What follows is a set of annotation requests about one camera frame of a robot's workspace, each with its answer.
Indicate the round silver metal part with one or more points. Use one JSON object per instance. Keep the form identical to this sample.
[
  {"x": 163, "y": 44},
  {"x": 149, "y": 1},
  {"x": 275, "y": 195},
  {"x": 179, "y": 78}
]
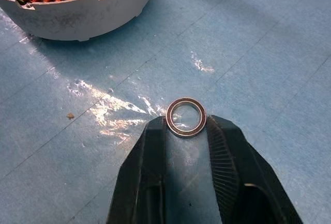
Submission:
[{"x": 77, "y": 17}]

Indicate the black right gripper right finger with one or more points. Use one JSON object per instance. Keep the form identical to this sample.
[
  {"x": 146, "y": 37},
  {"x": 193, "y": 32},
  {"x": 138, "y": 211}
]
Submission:
[{"x": 245, "y": 182}]

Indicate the blue plastic table cover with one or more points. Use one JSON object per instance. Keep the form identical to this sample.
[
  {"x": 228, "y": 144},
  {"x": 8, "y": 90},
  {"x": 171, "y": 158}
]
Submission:
[{"x": 258, "y": 79}]

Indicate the small brown crumb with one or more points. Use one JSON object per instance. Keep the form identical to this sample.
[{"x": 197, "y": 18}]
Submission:
[{"x": 70, "y": 116}]

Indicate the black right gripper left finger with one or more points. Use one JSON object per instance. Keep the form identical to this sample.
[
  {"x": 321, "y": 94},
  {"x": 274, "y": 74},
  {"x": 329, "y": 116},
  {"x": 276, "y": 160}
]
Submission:
[{"x": 139, "y": 172}]

